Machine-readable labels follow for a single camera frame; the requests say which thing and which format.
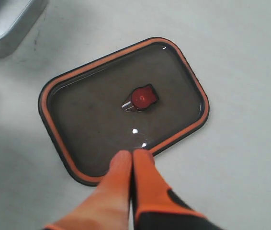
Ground stainless steel lunch box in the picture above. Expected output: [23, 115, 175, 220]
[0, 0, 49, 58]

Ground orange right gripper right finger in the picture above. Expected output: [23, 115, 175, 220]
[132, 149, 221, 230]

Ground dark transparent box lid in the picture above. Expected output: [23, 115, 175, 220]
[38, 37, 210, 186]

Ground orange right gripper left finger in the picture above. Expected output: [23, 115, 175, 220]
[45, 150, 132, 230]

